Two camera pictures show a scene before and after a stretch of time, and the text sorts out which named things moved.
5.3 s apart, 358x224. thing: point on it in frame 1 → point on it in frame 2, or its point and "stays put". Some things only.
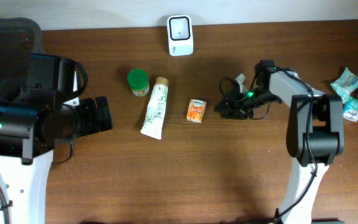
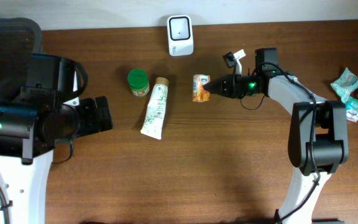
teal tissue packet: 352,109 stays put
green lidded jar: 138,82 stays put
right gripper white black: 234,98 → 232,86
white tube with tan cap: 153,123 stays put
